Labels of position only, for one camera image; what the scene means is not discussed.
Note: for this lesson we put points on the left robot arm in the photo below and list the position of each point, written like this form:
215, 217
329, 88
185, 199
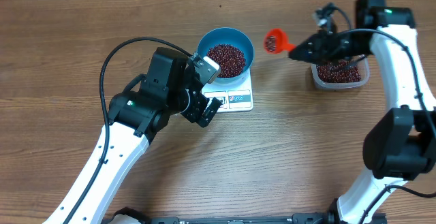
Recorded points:
172, 85

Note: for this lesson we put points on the red beans in bowl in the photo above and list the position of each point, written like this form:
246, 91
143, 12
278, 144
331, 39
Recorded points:
230, 59

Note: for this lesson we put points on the clear plastic container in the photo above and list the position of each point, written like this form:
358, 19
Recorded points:
363, 68

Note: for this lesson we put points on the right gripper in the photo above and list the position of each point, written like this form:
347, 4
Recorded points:
327, 47

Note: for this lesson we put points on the red scoop with blue handle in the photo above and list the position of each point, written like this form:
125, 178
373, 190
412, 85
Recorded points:
276, 41

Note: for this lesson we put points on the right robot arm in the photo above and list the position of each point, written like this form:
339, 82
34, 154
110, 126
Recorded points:
402, 144

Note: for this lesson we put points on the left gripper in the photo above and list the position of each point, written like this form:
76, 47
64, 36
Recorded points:
194, 114

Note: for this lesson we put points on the blue metal bowl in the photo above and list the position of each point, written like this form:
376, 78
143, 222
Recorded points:
228, 35

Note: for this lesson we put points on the white digital kitchen scale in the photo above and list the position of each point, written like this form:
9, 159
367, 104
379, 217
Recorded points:
235, 94

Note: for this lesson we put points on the red adzuki beans in container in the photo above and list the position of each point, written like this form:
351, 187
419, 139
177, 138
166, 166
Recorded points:
341, 72

